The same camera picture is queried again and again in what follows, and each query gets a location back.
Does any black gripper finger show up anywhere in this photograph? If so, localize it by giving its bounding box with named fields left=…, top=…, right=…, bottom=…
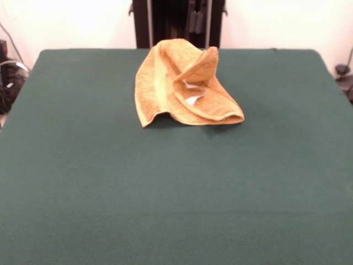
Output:
left=188, top=0, right=197, bottom=34
left=196, top=0, right=205, bottom=34

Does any tan terry towel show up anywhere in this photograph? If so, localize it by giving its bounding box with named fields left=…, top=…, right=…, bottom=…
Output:
left=134, top=38, right=245, bottom=128

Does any black floor equipment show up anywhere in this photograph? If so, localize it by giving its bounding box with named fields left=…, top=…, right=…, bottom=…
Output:
left=335, top=63, right=353, bottom=104
left=0, top=39, right=30, bottom=114

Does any dark green table cloth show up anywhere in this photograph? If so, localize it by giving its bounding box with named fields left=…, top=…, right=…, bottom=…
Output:
left=0, top=48, right=353, bottom=265

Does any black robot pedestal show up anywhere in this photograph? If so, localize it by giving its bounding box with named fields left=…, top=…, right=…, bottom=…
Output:
left=127, top=0, right=228, bottom=50

